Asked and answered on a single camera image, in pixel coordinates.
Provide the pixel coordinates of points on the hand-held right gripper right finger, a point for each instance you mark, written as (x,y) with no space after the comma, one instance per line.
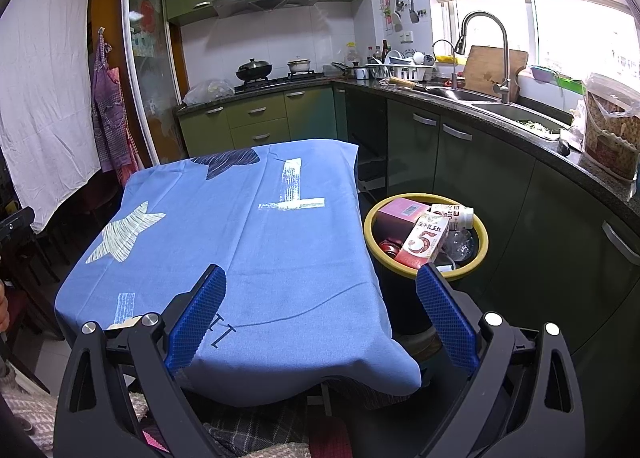
(445,318)

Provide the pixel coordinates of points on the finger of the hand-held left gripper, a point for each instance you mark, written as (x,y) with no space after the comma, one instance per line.
(17,223)

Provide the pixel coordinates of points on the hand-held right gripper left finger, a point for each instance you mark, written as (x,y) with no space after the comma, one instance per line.
(197,318)

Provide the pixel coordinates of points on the black bin with yellow rim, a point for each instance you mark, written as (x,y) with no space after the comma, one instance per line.
(400,298)

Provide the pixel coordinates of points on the white and red milk carton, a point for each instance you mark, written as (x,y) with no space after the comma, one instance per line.
(425,243)

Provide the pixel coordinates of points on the crushed red soda can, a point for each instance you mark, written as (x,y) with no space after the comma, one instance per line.
(390,248)

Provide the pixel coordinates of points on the white drink bottle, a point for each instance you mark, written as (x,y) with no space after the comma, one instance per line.
(457,217)

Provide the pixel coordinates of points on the purple box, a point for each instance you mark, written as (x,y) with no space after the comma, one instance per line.
(395,215)

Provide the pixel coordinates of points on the person's left hand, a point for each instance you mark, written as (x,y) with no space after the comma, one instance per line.
(3,310)

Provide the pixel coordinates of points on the dark wooden chair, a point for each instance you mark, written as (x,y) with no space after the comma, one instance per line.
(25,308)

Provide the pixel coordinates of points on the blue printed tablecloth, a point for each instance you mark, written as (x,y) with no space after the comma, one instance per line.
(250,248)

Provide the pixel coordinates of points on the grey plaid cloth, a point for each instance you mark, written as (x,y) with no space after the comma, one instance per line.
(260,428)

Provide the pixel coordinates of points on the white hanging cloth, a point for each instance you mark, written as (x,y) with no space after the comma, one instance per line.
(45,87)

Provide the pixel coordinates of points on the dark green base cabinet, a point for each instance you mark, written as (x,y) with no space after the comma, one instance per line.
(500,188)

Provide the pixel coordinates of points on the purple checked apron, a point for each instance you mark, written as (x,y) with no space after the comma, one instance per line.
(110,112)

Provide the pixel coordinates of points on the frosted glass sliding door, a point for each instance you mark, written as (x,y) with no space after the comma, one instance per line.
(150,87)

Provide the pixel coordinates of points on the black kitchen countertop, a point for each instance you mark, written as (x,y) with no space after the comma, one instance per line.
(540,142)

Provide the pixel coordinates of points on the light green base cabinet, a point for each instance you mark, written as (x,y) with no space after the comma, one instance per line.
(260,112)

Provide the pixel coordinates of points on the steel double sink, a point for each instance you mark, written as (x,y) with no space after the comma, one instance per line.
(500,110)

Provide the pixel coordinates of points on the clear plastic bag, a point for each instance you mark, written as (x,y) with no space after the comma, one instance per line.
(207,92)

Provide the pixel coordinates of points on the wooden rolling pin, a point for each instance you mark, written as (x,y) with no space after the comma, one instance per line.
(407,83)

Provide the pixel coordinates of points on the black gas stove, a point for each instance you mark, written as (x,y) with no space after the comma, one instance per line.
(275,82)

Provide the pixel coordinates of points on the wooden cutting board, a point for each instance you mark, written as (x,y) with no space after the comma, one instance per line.
(487,70)

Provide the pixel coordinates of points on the white dish rack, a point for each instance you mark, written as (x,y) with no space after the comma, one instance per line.
(400,70)

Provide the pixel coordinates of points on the black wok with lid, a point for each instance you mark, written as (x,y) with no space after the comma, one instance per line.
(255,70)

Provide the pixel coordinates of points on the small steel faucet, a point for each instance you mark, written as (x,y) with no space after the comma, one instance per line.
(454,62)

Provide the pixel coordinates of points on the white mug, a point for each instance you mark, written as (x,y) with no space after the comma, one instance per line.
(362,72)

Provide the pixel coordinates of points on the tall steel faucet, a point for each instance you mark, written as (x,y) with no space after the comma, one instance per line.
(505,62)

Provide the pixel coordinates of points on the purple plastic basin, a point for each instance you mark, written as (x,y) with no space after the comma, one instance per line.
(542,74)

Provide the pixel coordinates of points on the green plastic basin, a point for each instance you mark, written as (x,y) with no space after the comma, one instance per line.
(569,86)

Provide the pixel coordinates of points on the black frying pan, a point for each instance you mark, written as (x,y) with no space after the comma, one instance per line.
(344,70)

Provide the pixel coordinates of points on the cooking oil bottle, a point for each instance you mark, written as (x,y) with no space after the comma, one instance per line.
(352,55)

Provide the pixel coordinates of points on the hanging white spatula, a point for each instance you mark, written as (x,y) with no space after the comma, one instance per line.
(397,20)

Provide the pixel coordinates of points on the hanging grey spatula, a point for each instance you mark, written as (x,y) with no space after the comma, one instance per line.
(413,15)

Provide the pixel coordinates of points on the kitchen window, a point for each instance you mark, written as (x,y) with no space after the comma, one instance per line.
(575,32)

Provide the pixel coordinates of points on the wall drawing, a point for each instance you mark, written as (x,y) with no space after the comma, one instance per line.
(385,10)

